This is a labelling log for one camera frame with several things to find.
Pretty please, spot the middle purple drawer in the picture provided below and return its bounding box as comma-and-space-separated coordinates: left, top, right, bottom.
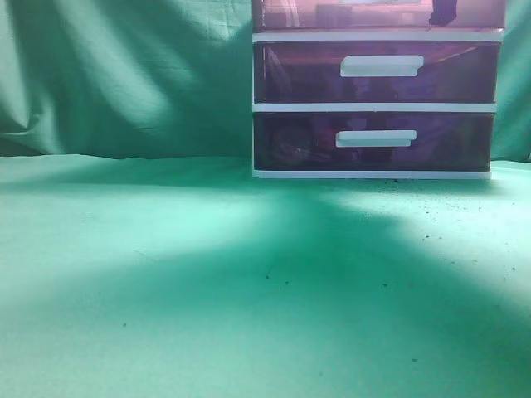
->
254, 41, 500, 104

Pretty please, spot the purple drawer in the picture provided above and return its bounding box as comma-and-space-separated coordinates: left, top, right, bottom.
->
252, 0, 507, 32
253, 112, 494, 172
254, 41, 500, 104

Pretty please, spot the top purple drawer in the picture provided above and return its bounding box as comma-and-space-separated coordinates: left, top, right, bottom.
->
252, 0, 507, 32

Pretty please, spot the bottom purple drawer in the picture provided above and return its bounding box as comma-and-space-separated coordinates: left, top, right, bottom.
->
253, 112, 494, 172

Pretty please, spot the green backdrop cloth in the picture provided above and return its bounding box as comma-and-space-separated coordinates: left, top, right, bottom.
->
0, 0, 531, 162

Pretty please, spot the green table cloth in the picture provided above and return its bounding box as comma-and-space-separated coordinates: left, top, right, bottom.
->
1, 155, 530, 397

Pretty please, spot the white drawer cabinet frame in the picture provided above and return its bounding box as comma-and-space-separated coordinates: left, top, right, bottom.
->
252, 22, 505, 179

